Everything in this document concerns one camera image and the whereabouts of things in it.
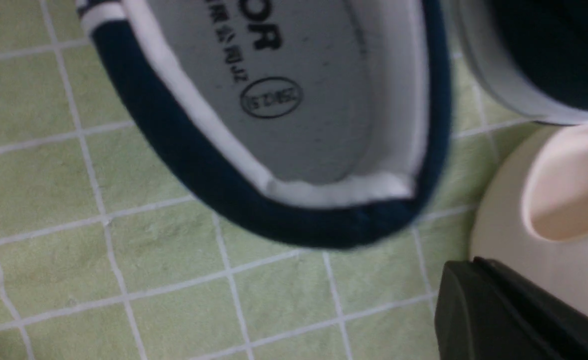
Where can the green checkered table cloth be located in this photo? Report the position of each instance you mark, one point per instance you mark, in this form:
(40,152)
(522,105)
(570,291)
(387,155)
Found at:
(104,256)

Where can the navy slip-on shoe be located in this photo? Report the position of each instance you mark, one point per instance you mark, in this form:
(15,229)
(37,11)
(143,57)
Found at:
(314,123)
(529,55)

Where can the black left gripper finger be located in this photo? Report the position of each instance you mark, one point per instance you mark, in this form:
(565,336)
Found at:
(487,311)

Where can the cream foam slide left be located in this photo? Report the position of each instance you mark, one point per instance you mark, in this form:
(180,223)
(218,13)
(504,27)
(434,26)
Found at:
(533,217)

